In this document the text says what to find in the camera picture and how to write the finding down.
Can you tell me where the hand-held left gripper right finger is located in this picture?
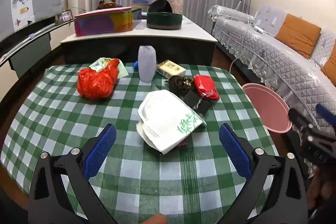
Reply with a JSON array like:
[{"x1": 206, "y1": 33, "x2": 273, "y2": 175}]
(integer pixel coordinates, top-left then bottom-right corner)
[{"x1": 219, "y1": 123, "x2": 307, "y2": 224}]

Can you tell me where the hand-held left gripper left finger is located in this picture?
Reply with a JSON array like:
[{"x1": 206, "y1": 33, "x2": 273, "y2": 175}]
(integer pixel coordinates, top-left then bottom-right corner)
[{"x1": 28, "y1": 123, "x2": 118, "y2": 224}]

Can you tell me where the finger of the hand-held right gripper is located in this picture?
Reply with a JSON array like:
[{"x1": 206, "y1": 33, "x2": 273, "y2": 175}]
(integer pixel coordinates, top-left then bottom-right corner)
[
  {"x1": 288, "y1": 108, "x2": 320, "y2": 136},
  {"x1": 316, "y1": 104, "x2": 336, "y2": 127}
]

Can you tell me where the pink plastic basin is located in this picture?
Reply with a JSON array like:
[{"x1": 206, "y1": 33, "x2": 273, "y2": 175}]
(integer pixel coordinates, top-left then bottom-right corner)
[{"x1": 241, "y1": 83, "x2": 293, "y2": 134}]

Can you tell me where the black card package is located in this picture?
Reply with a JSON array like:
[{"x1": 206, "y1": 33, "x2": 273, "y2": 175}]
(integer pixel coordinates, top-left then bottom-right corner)
[{"x1": 182, "y1": 90, "x2": 212, "y2": 116}]

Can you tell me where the red plastic bag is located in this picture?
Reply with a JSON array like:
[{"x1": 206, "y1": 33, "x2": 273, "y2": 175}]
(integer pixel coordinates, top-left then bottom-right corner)
[{"x1": 77, "y1": 58, "x2": 120, "y2": 100}]

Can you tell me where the white bamboo print food box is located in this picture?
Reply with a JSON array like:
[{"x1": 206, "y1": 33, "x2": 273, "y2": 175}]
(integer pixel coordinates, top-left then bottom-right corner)
[{"x1": 136, "y1": 89, "x2": 207, "y2": 155}]

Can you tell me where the red packet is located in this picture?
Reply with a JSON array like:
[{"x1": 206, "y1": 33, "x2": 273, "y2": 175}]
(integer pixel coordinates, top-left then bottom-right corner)
[{"x1": 193, "y1": 75, "x2": 220, "y2": 101}]

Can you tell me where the green snack packet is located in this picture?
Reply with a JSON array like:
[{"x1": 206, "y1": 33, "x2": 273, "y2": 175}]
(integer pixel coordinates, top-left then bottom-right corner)
[{"x1": 89, "y1": 57, "x2": 129, "y2": 79}]

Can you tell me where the black scrunchie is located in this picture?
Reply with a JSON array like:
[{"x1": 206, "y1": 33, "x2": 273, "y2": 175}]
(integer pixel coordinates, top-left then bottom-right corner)
[{"x1": 168, "y1": 76, "x2": 196, "y2": 96}]

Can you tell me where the pale ribbed paper cup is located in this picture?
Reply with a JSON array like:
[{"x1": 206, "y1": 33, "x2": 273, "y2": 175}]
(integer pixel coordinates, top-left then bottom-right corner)
[{"x1": 138, "y1": 46, "x2": 157, "y2": 83}]

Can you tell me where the cream tissue pack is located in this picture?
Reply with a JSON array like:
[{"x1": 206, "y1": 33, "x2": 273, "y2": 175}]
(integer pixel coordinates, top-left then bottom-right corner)
[{"x1": 156, "y1": 60, "x2": 187, "y2": 80}]

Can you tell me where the person's right hand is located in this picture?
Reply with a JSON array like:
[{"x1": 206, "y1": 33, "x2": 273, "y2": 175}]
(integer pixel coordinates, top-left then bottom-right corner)
[{"x1": 307, "y1": 168, "x2": 336, "y2": 211}]

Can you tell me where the person's left hand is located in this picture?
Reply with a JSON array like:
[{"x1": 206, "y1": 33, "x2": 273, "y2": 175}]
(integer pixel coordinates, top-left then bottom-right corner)
[{"x1": 141, "y1": 214, "x2": 168, "y2": 224}]

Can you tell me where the orange cushion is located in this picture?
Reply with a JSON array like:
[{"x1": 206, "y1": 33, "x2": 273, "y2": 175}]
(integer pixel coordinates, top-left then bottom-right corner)
[
  {"x1": 275, "y1": 13, "x2": 322, "y2": 59},
  {"x1": 321, "y1": 54, "x2": 336, "y2": 87}
]

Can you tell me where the green checked tablecloth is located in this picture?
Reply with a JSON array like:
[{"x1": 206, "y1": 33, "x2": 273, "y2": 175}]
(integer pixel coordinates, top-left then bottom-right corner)
[{"x1": 0, "y1": 63, "x2": 280, "y2": 224}]

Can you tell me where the grey quilted covered sofa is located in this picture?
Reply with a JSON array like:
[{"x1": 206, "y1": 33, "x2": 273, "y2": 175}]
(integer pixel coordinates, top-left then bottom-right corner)
[{"x1": 208, "y1": 4, "x2": 336, "y2": 179}]

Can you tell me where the white top coffee table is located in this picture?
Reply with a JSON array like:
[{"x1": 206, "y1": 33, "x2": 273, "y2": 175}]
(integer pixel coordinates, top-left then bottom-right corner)
[{"x1": 60, "y1": 14, "x2": 218, "y2": 67}]

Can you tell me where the dark television stand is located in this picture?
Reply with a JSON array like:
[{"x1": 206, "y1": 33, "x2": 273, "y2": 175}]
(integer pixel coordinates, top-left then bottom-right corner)
[{"x1": 0, "y1": 17, "x2": 74, "y2": 78}]

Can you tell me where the multicoloured storage box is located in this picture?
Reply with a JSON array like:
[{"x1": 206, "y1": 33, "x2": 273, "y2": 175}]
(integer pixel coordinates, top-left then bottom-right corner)
[{"x1": 74, "y1": 7, "x2": 142, "y2": 37}]

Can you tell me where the dark green round bowl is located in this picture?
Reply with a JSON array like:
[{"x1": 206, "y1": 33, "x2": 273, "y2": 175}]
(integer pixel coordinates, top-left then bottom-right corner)
[{"x1": 146, "y1": 11, "x2": 183, "y2": 30}]

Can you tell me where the brown plush toy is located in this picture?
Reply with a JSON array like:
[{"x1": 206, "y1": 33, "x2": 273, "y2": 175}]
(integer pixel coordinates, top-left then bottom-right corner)
[{"x1": 96, "y1": 0, "x2": 123, "y2": 11}]

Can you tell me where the stack of coloured plastic bowls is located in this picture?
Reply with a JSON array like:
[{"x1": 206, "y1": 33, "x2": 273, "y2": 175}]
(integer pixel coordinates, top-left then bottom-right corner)
[{"x1": 132, "y1": 0, "x2": 150, "y2": 13}]

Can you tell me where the black pouch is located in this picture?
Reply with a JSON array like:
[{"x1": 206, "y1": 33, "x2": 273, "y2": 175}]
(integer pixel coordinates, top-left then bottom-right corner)
[{"x1": 147, "y1": 0, "x2": 174, "y2": 14}]

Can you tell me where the grey cloth covered television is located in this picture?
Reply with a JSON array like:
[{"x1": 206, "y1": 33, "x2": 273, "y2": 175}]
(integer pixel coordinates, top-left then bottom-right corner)
[{"x1": 0, "y1": 0, "x2": 64, "y2": 42}]

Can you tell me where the pink lace basket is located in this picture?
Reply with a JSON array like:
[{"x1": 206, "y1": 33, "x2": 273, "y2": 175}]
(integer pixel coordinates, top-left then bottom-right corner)
[{"x1": 154, "y1": 0, "x2": 184, "y2": 15}]

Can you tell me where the white charging cable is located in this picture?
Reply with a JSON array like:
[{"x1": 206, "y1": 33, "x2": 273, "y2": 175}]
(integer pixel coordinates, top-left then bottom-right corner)
[{"x1": 229, "y1": 0, "x2": 263, "y2": 73}]

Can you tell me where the small photo frame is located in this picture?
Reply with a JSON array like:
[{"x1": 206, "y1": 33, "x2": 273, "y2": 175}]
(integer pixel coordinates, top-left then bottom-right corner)
[{"x1": 55, "y1": 10, "x2": 74, "y2": 25}]

